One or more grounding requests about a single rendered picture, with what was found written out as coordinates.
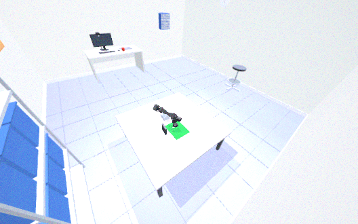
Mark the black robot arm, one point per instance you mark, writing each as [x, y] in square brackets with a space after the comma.
[171, 115]

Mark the green circuit board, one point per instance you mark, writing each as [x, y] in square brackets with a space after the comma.
[177, 132]

